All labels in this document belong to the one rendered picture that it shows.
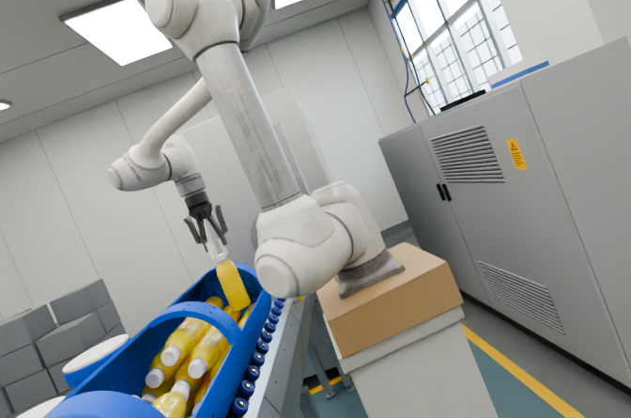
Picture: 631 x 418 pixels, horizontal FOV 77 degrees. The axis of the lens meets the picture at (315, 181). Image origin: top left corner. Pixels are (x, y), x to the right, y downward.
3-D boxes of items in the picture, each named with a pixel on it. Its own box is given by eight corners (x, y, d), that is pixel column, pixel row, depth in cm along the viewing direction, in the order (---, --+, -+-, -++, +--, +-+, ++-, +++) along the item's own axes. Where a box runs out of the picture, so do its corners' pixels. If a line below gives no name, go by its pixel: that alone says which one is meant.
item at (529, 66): (511, 83, 198) (506, 69, 197) (550, 67, 174) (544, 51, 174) (492, 91, 195) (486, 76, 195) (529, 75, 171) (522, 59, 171)
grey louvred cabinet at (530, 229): (481, 259, 378) (425, 119, 373) (748, 360, 164) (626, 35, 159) (431, 282, 373) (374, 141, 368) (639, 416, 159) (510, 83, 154)
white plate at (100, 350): (122, 331, 197) (123, 333, 197) (60, 364, 180) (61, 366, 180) (133, 337, 175) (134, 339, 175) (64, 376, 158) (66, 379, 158)
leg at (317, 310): (354, 384, 260) (318, 298, 258) (354, 390, 254) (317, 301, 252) (346, 388, 260) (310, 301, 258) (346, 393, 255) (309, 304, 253)
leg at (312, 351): (334, 392, 261) (299, 305, 259) (334, 397, 255) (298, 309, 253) (326, 394, 261) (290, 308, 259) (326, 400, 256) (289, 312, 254)
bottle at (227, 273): (230, 316, 131) (208, 264, 130) (235, 308, 138) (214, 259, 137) (250, 307, 131) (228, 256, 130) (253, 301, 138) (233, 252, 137)
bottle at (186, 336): (210, 334, 112) (185, 370, 93) (186, 334, 112) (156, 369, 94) (209, 311, 112) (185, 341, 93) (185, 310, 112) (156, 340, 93)
